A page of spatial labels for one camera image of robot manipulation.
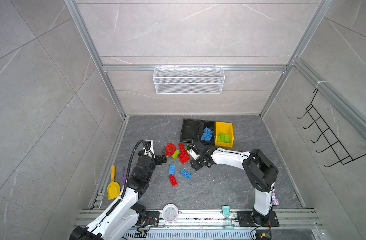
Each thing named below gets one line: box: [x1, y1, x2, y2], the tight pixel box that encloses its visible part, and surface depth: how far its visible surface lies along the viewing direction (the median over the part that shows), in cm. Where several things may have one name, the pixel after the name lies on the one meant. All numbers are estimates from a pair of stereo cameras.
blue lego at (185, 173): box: [180, 169, 192, 179], surface depth 90 cm
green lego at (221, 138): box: [217, 132, 225, 143], surface depth 106 cm
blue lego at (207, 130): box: [203, 127, 213, 135], surface depth 109 cm
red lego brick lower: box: [168, 174, 178, 187], surface depth 87 cm
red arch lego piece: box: [165, 143, 177, 157], surface depth 101 cm
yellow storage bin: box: [215, 121, 234, 148], surface depth 105 cm
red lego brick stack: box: [178, 142, 191, 165], surface depth 97 cm
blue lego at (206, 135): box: [202, 132, 212, 139], surface depth 108 cm
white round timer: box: [162, 203, 181, 223], surface depth 75 cm
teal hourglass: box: [222, 205, 234, 230], surface depth 75 cm
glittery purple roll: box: [272, 192, 280, 206], surface depth 79 cm
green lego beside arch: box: [171, 149, 180, 160], surface depth 97 cm
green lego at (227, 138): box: [224, 134, 230, 143], surface depth 106 cm
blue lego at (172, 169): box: [169, 164, 176, 175], surface depth 91 cm
